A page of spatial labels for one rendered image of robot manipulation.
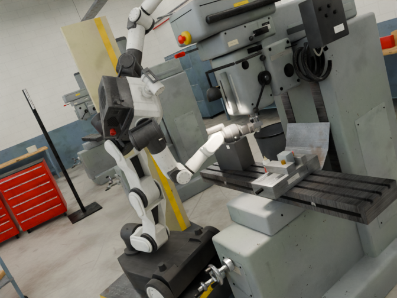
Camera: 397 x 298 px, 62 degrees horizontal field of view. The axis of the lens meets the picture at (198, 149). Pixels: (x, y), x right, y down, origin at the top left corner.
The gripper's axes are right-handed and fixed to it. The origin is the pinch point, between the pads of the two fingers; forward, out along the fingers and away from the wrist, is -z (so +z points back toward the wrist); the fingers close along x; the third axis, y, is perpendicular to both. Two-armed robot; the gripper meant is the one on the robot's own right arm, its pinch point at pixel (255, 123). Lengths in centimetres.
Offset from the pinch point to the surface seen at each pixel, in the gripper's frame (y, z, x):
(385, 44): 25, -287, 259
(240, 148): 16.6, 6.7, 23.7
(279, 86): -15.5, -15.5, -6.7
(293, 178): 26.9, -3.3, -22.9
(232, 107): -14.0, 10.7, -6.3
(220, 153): 18.7, 17.4, 35.3
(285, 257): 66, 12, -22
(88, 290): 125, 166, 128
